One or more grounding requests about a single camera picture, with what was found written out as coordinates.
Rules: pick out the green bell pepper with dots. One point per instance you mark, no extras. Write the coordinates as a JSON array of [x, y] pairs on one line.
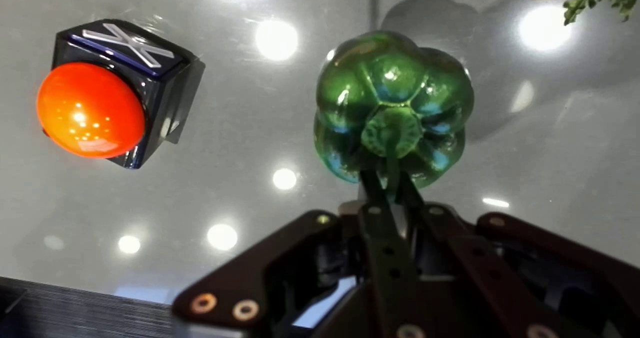
[[395, 93]]

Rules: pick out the black box with orange dome button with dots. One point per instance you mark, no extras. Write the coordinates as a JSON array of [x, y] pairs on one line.
[[100, 108]]

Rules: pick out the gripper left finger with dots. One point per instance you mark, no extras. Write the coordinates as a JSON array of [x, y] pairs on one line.
[[280, 278]]

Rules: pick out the black ribbed panel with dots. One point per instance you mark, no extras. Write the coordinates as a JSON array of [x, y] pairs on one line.
[[75, 313]]

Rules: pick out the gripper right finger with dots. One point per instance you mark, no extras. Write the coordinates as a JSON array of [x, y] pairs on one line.
[[500, 278]]

